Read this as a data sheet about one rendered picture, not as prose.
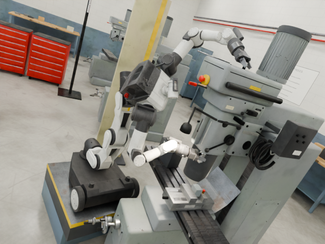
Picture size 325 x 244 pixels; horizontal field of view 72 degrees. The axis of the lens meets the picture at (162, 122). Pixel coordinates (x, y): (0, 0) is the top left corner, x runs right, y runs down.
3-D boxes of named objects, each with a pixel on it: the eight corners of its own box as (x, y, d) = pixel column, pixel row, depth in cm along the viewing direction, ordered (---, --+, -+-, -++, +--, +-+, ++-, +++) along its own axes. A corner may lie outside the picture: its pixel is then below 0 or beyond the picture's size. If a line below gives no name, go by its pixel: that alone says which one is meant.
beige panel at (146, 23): (89, 163, 312) (140, -17, 234) (87, 147, 345) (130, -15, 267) (125, 165, 336) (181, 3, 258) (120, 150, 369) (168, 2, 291)
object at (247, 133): (228, 156, 151) (245, 122, 143) (209, 137, 171) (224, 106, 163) (247, 158, 160) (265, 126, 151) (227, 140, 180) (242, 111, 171)
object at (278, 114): (242, 127, 145) (257, 98, 138) (222, 112, 163) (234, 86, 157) (312, 141, 181) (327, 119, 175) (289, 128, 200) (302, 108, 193)
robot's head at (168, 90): (163, 98, 147) (172, 96, 140) (163, 83, 148) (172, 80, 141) (170, 99, 151) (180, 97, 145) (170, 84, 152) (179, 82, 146)
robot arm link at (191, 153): (200, 154, 153) (184, 148, 152) (195, 165, 156) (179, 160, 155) (199, 146, 165) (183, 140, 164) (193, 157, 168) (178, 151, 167)
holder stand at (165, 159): (166, 168, 195) (174, 148, 188) (155, 153, 211) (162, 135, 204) (177, 168, 201) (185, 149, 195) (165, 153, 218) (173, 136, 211)
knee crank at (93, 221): (83, 227, 167) (85, 221, 165) (83, 221, 172) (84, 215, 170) (112, 225, 177) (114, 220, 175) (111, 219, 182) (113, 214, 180)
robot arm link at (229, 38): (225, 46, 141) (218, 34, 145) (231, 53, 149) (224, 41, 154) (242, 34, 136) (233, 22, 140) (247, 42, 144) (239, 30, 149)
